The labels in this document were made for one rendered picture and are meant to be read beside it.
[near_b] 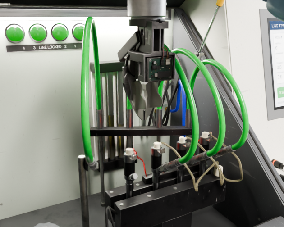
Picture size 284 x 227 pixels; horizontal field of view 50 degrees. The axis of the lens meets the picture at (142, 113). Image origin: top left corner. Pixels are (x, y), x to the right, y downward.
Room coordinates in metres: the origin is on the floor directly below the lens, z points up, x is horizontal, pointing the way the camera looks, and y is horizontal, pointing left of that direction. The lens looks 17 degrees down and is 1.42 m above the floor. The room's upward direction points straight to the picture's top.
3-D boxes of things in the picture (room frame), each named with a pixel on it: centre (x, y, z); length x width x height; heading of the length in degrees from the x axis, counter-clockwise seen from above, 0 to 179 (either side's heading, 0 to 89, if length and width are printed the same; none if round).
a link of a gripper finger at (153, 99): (0.64, -0.03, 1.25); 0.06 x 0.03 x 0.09; 28
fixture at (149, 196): (0.76, -0.07, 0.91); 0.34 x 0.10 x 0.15; 118
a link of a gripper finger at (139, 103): (0.62, 0.00, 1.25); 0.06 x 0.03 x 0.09; 28
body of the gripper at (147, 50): (0.63, -0.01, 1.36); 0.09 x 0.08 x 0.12; 28
